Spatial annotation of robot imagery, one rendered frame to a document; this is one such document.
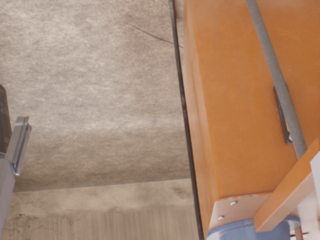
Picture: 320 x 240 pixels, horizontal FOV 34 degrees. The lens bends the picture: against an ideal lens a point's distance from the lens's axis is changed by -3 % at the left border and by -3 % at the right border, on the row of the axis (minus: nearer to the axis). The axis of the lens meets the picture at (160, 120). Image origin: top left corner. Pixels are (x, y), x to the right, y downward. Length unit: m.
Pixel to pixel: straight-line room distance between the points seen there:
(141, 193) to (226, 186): 1.81
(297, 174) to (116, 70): 0.98
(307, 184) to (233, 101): 0.34
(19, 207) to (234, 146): 1.96
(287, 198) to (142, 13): 0.75
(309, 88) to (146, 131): 1.16
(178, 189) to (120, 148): 0.62
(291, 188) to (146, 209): 1.96
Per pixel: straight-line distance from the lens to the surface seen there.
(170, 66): 1.79
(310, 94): 1.22
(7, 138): 1.74
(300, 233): 1.47
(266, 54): 1.09
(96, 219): 2.87
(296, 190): 0.96
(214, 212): 1.19
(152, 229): 2.85
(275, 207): 1.08
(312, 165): 0.80
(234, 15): 1.31
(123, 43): 1.64
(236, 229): 1.34
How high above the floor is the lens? 0.89
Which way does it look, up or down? 24 degrees down
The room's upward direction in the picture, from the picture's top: 173 degrees clockwise
